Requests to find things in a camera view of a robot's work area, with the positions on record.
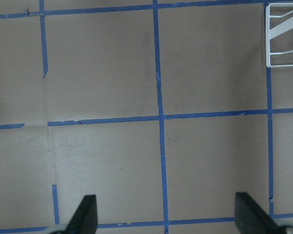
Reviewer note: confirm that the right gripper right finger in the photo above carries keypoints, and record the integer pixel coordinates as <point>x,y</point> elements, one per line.
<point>250,218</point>

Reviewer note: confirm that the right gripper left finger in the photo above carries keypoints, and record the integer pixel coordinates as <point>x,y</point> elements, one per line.
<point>85,218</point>

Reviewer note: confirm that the white wire cup rack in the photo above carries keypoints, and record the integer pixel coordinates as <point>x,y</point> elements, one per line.
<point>279,34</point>

